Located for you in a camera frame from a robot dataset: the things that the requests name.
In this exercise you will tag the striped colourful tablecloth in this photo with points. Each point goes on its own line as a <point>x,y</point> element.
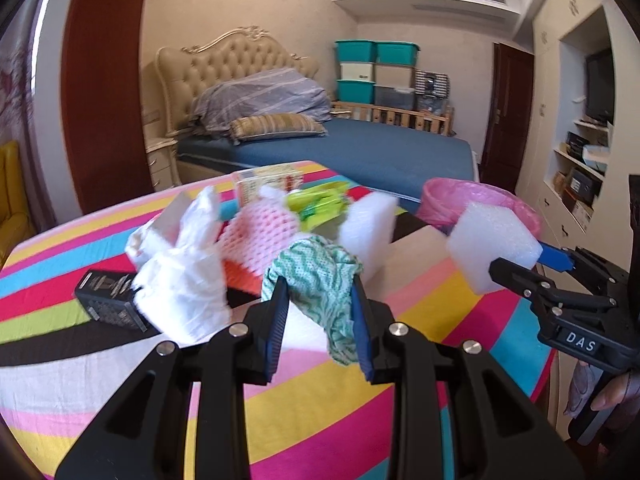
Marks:
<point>450,320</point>

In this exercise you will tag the beige tufted headboard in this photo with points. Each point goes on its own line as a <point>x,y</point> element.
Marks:
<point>200,65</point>

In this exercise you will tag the wooden crib rail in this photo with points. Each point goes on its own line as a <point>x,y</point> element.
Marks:
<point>395,116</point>

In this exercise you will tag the white foam block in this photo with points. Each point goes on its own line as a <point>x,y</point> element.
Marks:
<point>365,230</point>
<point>490,235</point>

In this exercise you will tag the black patterned bag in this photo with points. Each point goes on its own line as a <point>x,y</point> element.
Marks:
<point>431,84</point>

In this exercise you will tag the black safe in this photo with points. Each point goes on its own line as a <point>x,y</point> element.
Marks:
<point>584,184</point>

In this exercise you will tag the bed with blue sheet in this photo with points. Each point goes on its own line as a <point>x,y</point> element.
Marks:
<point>375,155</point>

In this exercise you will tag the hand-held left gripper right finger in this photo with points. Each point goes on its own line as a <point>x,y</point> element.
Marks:
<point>361,335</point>

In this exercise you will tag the white storage box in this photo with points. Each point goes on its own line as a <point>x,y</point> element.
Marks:
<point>357,71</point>

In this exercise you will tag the grey clear storage box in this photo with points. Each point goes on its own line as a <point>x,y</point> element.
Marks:
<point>395,97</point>

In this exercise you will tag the teal storage box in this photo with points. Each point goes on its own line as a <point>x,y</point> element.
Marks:
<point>355,91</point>
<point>355,51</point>
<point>397,54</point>

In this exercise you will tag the small cardboard box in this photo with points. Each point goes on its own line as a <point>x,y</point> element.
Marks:
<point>559,180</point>

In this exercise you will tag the pink foam net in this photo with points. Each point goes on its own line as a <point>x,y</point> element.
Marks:
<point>255,240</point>

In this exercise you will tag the dark printed box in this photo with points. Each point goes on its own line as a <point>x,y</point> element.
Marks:
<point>431,104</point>

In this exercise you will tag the grey-blue striped duvet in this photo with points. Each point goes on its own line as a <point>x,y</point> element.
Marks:
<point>260,95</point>

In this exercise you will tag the brown wooden column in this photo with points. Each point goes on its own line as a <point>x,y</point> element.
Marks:
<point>105,85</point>

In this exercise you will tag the brown printed box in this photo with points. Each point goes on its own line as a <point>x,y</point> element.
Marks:
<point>582,215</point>

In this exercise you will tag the green patterned cloth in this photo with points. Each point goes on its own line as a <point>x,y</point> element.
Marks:
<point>320,280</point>

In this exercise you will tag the yellow-green packet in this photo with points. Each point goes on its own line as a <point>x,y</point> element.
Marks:
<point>320,205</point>

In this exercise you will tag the beige storage box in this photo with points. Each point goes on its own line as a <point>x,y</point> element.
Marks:
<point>395,75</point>

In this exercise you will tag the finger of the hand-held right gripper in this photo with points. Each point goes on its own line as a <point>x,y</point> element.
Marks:
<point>555,257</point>
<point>515,275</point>

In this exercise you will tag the white built-in cabinet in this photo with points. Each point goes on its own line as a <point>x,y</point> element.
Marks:
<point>545,85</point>

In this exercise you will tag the yellow chair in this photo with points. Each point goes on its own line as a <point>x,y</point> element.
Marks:
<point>12,200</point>

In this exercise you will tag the printed cardboard box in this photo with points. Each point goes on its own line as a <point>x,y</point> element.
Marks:
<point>270,180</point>

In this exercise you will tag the orange packet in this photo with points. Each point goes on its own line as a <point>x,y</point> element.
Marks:
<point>240,276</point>

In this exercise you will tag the dark wooden door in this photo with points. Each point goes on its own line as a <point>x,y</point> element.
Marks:
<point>507,120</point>

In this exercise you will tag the person's right hand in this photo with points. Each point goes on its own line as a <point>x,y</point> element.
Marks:
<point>612,395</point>

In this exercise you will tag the striped olive pillow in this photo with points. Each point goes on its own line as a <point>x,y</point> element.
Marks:
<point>275,127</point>

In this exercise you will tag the white plastic bag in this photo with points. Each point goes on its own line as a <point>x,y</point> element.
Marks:
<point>185,280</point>

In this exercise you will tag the white and blue box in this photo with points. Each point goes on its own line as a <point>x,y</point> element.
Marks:
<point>597,157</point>

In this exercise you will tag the floral curtain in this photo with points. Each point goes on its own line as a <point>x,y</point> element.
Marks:
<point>12,85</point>

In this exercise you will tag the black television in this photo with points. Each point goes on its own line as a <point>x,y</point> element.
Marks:
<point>600,85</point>

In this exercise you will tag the black shelf box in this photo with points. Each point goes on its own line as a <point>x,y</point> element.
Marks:
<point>577,144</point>

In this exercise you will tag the cream nightstand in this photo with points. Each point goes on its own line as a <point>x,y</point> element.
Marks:
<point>162,165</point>

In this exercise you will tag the bin with pink bag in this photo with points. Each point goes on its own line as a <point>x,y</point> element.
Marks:
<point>440,200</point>

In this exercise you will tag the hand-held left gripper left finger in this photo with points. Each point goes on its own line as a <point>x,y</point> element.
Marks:
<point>276,332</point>

